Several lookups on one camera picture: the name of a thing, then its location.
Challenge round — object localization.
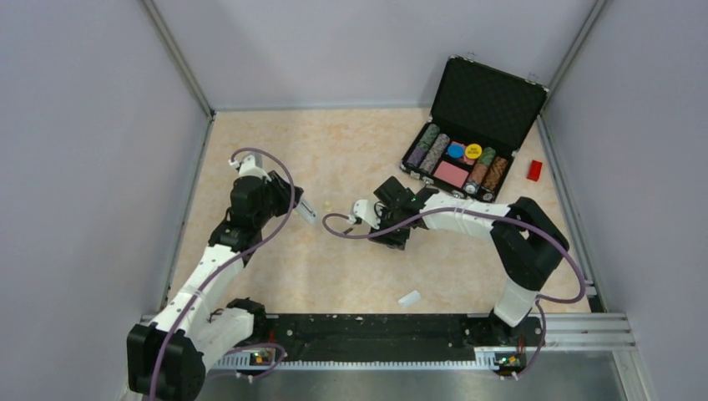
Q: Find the white remote control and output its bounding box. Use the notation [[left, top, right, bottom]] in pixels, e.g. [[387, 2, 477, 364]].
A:
[[295, 198, 317, 225]]

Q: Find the white battery cover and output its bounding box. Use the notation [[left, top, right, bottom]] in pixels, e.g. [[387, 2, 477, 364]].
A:
[[397, 290, 422, 308]]

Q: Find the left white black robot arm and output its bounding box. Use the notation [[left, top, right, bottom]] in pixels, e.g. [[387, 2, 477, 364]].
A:
[[126, 170, 303, 400]]

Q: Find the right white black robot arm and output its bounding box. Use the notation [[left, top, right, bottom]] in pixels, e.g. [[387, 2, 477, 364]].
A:
[[351, 177, 569, 344]]

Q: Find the purple green chip stack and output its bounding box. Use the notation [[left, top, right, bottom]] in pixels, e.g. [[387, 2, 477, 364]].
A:
[[404, 124, 440, 167]]

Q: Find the pink card deck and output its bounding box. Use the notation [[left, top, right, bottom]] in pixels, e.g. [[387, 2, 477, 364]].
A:
[[433, 161, 469, 187]]

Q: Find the blue round chip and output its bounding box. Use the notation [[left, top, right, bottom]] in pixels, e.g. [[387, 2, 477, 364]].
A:
[[447, 143, 465, 159]]

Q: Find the yellow big blind chip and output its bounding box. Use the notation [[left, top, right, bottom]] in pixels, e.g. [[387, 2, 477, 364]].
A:
[[464, 144, 483, 160]]

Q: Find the green red chip stack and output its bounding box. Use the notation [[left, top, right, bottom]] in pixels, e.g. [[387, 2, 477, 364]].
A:
[[463, 147, 497, 195]]

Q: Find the brown orange chip stack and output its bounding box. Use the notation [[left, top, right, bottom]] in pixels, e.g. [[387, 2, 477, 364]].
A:
[[482, 157, 508, 201]]

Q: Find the black poker chip case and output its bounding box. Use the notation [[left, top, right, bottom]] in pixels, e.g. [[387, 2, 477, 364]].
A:
[[399, 55, 549, 203]]

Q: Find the red toy brick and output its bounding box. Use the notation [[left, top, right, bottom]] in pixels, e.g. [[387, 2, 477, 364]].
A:
[[526, 160, 544, 182]]

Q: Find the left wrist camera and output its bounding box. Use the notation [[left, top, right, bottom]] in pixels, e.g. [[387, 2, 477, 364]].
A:
[[229, 153, 268, 180]]

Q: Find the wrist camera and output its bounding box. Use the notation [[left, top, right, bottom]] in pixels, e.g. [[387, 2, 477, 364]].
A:
[[349, 199, 381, 229], [229, 153, 268, 180]]

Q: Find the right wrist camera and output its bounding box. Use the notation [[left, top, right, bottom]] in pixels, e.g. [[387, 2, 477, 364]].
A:
[[349, 199, 381, 229]]

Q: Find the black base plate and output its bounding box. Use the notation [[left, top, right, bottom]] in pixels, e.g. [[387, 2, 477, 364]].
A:
[[241, 313, 541, 363]]

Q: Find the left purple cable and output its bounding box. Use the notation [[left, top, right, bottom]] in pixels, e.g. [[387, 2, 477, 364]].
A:
[[148, 147, 297, 401]]

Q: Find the purple cable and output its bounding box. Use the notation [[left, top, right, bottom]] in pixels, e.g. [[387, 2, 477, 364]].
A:
[[148, 147, 297, 401], [321, 207, 588, 380]]

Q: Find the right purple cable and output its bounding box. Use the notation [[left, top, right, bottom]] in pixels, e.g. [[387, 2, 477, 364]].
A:
[[321, 207, 588, 380]]

